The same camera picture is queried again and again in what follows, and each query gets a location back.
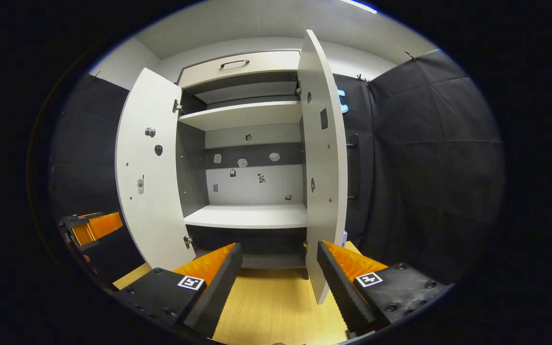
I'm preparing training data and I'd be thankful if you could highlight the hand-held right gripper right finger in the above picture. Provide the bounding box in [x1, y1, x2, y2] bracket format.
[316, 241, 454, 337]

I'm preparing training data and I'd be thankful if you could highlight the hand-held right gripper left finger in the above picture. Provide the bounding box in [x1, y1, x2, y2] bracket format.
[113, 242, 243, 338]

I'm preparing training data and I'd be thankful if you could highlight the beige cabinet door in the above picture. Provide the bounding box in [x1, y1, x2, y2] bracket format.
[297, 30, 348, 305]
[115, 67, 197, 271]

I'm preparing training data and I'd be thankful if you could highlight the grey double-door shoe cabinet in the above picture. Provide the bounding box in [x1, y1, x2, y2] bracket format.
[175, 48, 311, 280]

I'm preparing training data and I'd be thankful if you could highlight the black door handle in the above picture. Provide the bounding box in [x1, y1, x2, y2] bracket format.
[346, 133, 360, 209]

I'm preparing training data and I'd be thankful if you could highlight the white cabinet floor shelf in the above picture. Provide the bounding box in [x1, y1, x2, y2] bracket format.
[184, 204, 308, 230]

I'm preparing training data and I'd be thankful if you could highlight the wide white cabinet shelf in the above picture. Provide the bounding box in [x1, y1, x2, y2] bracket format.
[179, 101, 303, 132]

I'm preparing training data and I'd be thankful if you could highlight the thin grey cabinet shelf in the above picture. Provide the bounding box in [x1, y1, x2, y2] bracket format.
[195, 80, 299, 105]

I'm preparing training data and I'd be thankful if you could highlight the beige cabinet drawer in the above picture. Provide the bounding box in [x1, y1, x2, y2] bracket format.
[179, 50, 301, 89]

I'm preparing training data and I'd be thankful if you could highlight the black backdrop cloth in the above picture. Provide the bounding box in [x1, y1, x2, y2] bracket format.
[48, 48, 506, 288]

